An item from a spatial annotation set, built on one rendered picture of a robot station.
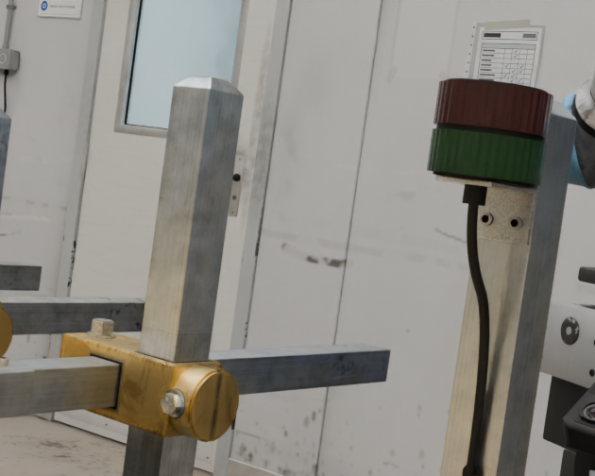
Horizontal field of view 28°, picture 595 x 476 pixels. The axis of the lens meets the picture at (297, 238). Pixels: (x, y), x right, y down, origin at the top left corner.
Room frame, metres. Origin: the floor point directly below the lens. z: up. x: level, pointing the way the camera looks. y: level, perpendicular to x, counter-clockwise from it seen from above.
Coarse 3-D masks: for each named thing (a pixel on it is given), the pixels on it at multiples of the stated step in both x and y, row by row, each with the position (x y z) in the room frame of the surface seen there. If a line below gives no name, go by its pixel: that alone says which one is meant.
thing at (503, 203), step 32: (448, 128) 0.61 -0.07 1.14; (480, 128) 0.60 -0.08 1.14; (480, 192) 0.61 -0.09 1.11; (512, 192) 0.64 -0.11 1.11; (480, 224) 0.65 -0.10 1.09; (512, 224) 0.64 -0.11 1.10; (480, 288) 0.63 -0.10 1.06; (480, 320) 0.64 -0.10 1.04; (480, 352) 0.64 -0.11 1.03; (480, 384) 0.64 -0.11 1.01; (480, 416) 0.64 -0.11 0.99
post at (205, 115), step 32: (192, 96) 0.80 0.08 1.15; (224, 96) 0.80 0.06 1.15; (192, 128) 0.80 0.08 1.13; (224, 128) 0.81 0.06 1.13; (192, 160) 0.80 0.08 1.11; (224, 160) 0.81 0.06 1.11; (160, 192) 0.81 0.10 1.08; (192, 192) 0.79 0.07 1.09; (224, 192) 0.81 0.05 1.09; (160, 224) 0.81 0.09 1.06; (192, 224) 0.79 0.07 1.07; (224, 224) 0.82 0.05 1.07; (160, 256) 0.81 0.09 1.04; (192, 256) 0.79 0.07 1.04; (160, 288) 0.80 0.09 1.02; (192, 288) 0.80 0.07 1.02; (160, 320) 0.80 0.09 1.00; (192, 320) 0.80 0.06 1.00; (160, 352) 0.80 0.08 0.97; (192, 352) 0.80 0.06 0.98; (128, 448) 0.81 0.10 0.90; (160, 448) 0.79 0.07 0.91; (192, 448) 0.81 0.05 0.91
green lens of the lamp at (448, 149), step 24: (432, 144) 0.62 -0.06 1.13; (456, 144) 0.60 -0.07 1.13; (480, 144) 0.60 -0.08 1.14; (504, 144) 0.59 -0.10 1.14; (528, 144) 0.60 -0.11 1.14; (432, 168) 0.61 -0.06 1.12; (456, 168) 0.60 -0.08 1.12; (480, 168) 0.59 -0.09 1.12; (504, 168) 0.59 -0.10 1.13; (528, 168) 0.60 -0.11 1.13
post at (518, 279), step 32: (544, 160) 0.64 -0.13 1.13; (544, 192) 0.64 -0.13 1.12; (544, 224) 0.65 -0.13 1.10; (480, 256) 0.65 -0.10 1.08; (512, 256) 0.64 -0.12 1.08; (544, 256) 0.65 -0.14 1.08; (512, 288) 0.64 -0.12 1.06; (544, 288) 0.66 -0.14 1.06; (512, 320) 0.64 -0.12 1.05; (544, 320) 0.66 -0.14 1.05; (512, 352) 0.64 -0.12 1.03; (512, 384) 0.64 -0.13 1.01; (512, 416) 0.64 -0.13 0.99; (448, 448) 0.66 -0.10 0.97; (480, 448) 0.64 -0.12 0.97; (512, 448) 0.65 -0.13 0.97
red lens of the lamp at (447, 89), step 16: (448, 80) 0.61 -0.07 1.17; (464, 80) 0.60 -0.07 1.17; (448, 96) 0.61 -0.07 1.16; (464, 96) 0.60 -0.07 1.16; (480, 96) 0.60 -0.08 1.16; (496, 96) 0.59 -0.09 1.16; (512, 96) 0.59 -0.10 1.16; (528, 96) 0.60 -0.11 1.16; (544, 96) 0.60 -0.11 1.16; (448, 112) 0.61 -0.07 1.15; (464, 112) 0.60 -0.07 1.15; (480, 112) 0.60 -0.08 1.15; (496, 112) 0.59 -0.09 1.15; (512, 112) 0.59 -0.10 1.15; (528, 112) 0.60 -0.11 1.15; (544, 112) 0.61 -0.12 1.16; (512, 128) 0.59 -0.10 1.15; (528, 128) 0.60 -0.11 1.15; (544, 128) 0.61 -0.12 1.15
